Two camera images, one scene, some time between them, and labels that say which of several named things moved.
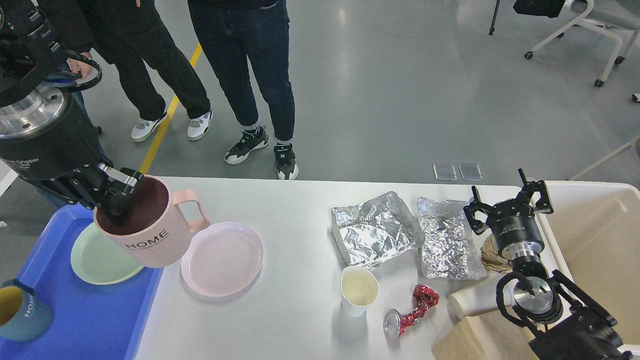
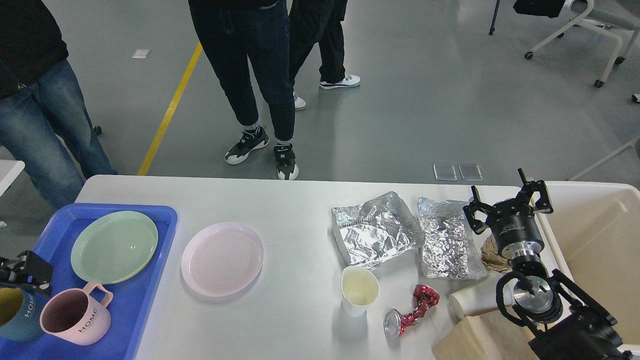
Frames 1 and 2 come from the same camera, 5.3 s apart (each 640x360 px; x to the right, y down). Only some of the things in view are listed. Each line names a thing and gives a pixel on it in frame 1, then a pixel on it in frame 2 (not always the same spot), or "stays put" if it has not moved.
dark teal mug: [23, 317] stays put
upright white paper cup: [359, 288] stays put
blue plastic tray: [90, 321] stays put
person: [131, 33] → [319, 21]
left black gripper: [43, 141] → [31, 269]
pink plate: [223, 258] stays put
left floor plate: [445, 172] stays put
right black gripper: [516, 233] stays put
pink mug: [156, 234] → [71, 315]
